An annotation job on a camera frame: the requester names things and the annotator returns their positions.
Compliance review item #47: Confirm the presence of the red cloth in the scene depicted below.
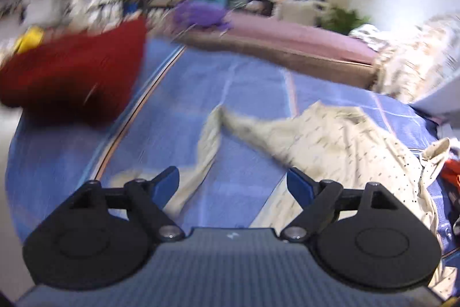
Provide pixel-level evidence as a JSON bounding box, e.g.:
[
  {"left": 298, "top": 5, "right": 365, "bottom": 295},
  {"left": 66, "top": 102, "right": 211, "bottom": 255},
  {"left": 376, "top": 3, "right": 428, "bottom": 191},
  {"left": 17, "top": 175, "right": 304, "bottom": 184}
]
[{"left": 0, "top": 17, "right": 149, "bottom": 125}]

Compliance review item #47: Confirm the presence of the purple cloth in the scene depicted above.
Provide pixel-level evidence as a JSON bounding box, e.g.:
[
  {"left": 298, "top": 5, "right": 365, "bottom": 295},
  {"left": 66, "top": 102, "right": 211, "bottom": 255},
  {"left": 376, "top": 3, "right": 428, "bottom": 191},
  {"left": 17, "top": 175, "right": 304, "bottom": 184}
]
[{"left": 172, "top": 1, "right": 235, "bottom": 31}]

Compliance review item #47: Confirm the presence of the orange cloth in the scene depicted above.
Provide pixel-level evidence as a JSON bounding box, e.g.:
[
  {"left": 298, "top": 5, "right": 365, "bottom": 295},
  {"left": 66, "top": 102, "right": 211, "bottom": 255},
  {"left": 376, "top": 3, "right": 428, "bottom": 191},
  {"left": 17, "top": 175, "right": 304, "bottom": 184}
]
[{"left": 440, "top": 159, "right": 460, "bottom": 188}]

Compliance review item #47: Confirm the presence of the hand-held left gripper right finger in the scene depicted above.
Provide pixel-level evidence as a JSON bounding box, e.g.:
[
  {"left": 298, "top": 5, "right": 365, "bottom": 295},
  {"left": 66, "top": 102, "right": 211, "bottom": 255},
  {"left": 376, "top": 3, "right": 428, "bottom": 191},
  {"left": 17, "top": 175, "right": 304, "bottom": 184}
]
[{"left": 280, "top": 168, "right": 400, "bottom": 242}]

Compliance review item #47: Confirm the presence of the beige armchair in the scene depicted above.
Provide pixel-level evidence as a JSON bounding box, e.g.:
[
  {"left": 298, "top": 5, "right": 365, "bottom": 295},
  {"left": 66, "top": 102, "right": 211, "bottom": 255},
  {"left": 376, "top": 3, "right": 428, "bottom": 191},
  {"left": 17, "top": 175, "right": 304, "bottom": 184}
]
[{"left": 276, "top": 0, "right": 318, "bottom": 28}]

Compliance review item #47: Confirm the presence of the green potted plant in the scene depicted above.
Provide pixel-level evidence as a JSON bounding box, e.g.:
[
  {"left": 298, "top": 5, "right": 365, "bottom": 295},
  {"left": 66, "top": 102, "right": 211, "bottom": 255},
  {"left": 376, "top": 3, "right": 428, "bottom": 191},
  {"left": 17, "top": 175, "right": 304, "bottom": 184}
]
[{"left": 319, "top": 6, "right": 371, "bottom": 35}]

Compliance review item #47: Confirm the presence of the pale grey cloth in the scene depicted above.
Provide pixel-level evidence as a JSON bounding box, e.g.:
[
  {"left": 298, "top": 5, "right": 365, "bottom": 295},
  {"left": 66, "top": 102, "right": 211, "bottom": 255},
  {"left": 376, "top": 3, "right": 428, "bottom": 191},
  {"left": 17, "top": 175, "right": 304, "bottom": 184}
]
[{"left": 413, "top": 74, "right": 460, "bottom": 115}]

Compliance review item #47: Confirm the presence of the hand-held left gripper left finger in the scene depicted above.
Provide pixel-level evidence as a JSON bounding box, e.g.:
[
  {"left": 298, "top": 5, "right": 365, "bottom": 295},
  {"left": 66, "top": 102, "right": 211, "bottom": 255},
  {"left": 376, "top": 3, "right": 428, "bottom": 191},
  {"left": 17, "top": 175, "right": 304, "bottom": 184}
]
[{"left": 71, "top": 166, "right": 186, "bottom": 243}]

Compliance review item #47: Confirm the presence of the cream floral blanket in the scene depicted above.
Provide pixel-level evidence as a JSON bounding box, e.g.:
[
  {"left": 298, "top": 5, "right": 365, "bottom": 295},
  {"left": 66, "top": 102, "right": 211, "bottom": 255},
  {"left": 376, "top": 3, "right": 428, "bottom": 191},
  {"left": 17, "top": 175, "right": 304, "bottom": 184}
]
[{"left": 348, "top": 14, "right": 460, "bottom": 105}]

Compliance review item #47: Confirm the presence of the brown sofa bed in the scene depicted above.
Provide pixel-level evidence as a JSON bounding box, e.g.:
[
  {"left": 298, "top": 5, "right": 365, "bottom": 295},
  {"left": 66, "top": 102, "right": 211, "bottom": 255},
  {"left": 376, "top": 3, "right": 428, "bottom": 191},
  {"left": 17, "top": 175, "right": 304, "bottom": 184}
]
[{"left": 172, "top": 10, "right": 382, "bottom": 90}]

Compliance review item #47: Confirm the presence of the yellow cloth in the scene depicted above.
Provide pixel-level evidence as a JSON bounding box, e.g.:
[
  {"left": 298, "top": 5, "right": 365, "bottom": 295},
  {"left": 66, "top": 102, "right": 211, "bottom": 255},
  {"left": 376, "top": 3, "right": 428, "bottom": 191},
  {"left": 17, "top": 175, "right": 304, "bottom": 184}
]
[{"left": 14, "top": 26, "right": 44, "bottom": 54}]

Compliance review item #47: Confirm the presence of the cream dotted shirt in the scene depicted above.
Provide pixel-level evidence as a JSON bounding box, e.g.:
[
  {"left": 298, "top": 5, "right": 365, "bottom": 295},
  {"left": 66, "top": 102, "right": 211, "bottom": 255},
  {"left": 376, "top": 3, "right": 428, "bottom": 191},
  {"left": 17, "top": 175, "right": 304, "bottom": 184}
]
[{"left": 111, "top": 102, "right": 458, "bottom": 298}]

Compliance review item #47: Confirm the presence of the blue checked bedsheet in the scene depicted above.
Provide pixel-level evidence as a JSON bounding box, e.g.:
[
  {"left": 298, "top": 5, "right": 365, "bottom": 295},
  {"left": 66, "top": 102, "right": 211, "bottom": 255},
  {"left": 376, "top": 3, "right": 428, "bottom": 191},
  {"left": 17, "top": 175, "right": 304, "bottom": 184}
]
[{"left": 5, "top": 37, "right": 460, "bottom": 293}]

